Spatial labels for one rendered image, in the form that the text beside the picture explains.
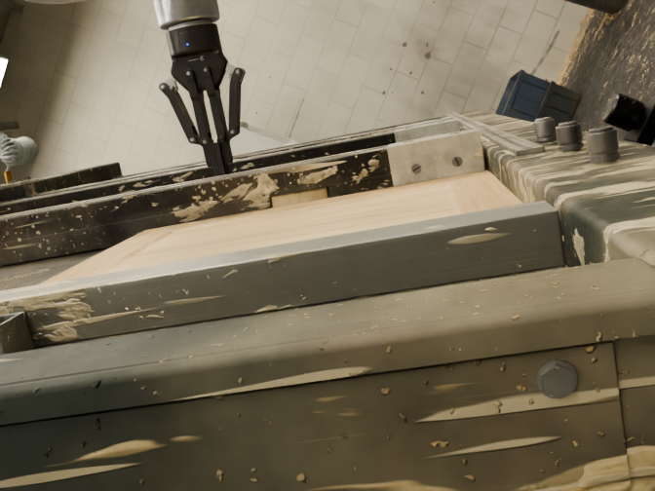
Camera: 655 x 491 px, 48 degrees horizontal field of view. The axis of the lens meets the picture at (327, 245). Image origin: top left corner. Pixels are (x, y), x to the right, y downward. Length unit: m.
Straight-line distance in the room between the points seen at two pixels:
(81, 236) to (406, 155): 0.48
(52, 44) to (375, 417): 6.42
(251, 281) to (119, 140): 5.89
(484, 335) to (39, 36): 6.49
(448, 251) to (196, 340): 0.25
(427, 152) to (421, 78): 5.00
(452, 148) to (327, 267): 0.51
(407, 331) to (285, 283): 0.27
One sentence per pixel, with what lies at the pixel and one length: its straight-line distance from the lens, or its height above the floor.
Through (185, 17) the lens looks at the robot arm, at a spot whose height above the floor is 1.35.
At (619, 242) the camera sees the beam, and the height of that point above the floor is 0.90.
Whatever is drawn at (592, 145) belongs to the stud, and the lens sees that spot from 0.65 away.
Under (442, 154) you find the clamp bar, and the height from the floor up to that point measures 0.96.
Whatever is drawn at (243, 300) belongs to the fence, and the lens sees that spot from 0.55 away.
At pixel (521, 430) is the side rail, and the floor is 0.94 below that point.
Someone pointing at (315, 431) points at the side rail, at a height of 1.01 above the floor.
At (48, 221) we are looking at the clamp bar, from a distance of 1.15.
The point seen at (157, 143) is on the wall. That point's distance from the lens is 6.31.
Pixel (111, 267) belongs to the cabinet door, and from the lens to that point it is 0.82.
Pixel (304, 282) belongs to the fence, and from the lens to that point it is 0.54.
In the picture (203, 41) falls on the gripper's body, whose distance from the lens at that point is 1.10.
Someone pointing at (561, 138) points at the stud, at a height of 0.87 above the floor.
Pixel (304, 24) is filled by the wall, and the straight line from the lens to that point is 6.09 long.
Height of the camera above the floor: 1.02
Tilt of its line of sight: 2 degrees up
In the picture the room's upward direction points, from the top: 68 degrees counter-clockwise
